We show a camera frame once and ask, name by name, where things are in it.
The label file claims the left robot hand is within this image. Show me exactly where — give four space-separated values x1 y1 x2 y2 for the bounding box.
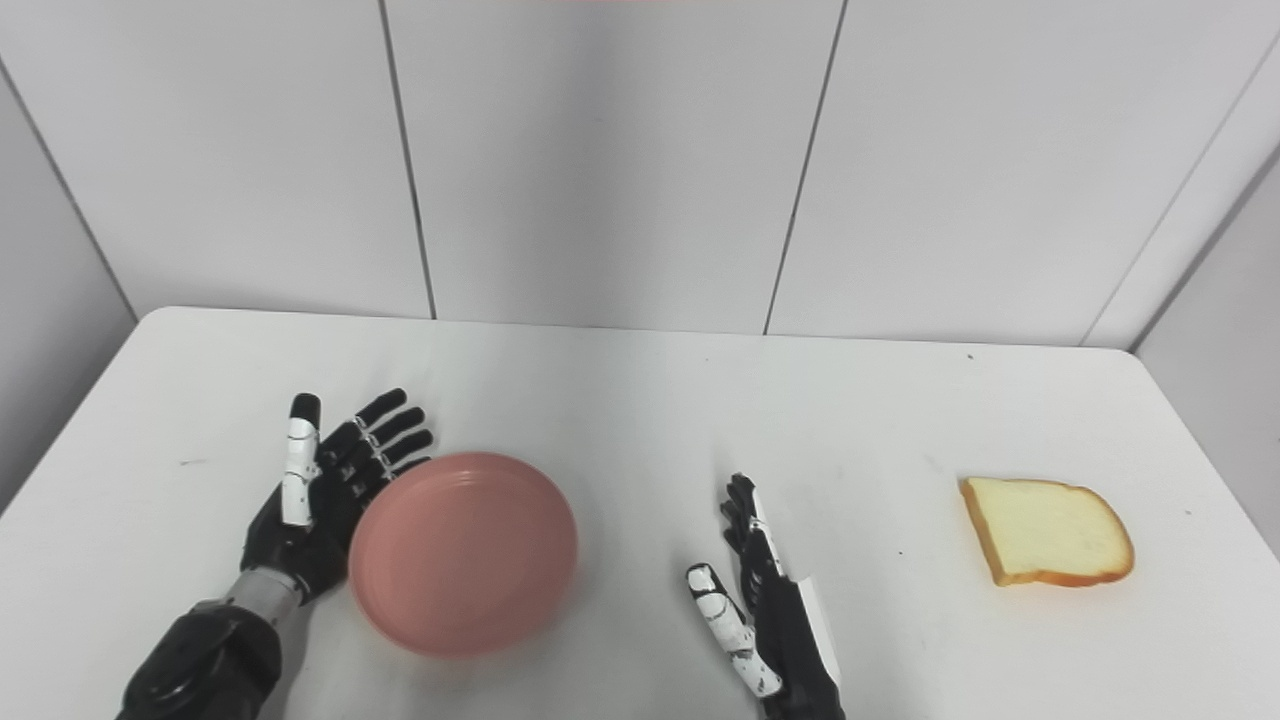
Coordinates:
240 388 435 605

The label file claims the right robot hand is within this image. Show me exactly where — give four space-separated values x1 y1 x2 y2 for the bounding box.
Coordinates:
686 473 847 720

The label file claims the pink plate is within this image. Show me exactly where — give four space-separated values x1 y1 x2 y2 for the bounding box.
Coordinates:
348 452 580 659

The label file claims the slice of bread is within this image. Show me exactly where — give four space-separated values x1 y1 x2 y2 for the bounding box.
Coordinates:
959 476 1136 588

